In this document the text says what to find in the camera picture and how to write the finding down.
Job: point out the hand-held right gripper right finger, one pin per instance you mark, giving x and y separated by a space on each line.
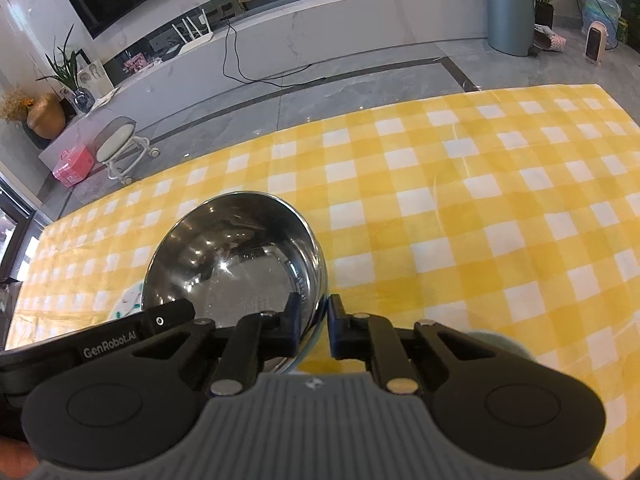
333 327

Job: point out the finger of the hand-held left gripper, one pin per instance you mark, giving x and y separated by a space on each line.
167 317

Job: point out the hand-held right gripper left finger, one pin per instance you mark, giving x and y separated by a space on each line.
295 312

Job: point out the white fruit pattern plate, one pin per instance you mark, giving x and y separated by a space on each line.
127 300

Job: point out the stainless steel bowl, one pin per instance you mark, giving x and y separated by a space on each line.
225 255

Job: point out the green ceramic bowl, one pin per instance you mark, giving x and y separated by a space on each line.
495 342

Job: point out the yellow checked tablecloth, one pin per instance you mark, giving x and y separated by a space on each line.
450 210

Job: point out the pink box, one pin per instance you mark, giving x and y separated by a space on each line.
75 166

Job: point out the white rolling stool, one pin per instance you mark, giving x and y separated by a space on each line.
117 142

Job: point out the orange vase with dried flowers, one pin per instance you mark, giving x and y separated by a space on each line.
45 117

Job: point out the white picture card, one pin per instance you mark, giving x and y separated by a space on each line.
95 77

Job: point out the plant in blue vase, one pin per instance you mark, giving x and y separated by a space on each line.
75 80

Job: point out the white router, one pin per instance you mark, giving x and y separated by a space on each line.
192 35

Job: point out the white marble media console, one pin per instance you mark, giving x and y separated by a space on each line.
350 15

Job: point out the grey-blue trash can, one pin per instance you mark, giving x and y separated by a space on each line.
510 15

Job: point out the small beige heater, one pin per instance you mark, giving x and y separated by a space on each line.
596 42

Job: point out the blue plastic bag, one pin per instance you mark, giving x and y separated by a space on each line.
600 5

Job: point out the dark window frame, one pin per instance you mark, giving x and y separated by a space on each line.
20 230

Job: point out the pink photo frame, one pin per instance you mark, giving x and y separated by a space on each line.
135 63

